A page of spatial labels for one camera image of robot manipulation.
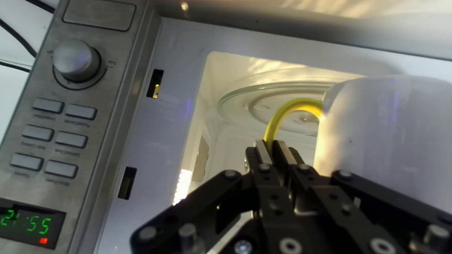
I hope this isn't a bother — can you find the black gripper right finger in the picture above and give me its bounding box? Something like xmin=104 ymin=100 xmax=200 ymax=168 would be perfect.
xmin=272 ymin=140 xmax=452 ymax=254

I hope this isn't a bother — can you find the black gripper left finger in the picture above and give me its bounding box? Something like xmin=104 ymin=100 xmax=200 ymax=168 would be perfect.
xmin=130 ymin=140 xmax=287 ymax=254

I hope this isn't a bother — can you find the white mug with yellow handle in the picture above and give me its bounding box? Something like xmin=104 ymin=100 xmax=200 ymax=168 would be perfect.
xmin=261 ymin=75 xmax=452 ymax=213

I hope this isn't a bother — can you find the glass microwave turntable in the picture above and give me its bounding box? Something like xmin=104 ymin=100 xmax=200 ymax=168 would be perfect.
xmin=217 ymin=80 xmax=350 ymax=138

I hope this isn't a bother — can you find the silver microwave oven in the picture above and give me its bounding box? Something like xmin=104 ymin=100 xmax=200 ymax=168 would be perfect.
xmin=0 ymin=0 xmax=452 ymax=254

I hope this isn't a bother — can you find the black power cable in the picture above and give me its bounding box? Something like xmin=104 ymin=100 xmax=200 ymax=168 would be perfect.
xmin=0 ymin=18 xmax=38 ymax=59
xmin=0 ymin=59 xmax=32 ymax=73

